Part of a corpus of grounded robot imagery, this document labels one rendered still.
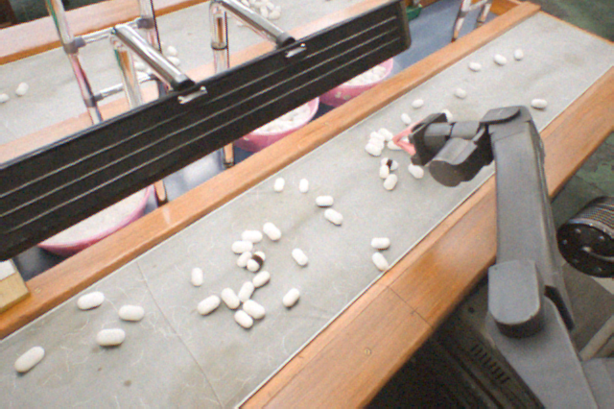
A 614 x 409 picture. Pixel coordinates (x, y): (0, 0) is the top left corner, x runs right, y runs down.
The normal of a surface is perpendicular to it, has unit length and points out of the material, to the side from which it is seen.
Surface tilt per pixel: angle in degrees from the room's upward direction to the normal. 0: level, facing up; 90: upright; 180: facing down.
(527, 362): 44
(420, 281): 0
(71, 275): 0
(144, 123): 58
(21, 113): 0
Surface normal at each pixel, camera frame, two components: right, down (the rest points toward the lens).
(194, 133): 0.57, 0.05
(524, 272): -0.53, -0.78
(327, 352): 0.08, -0.66
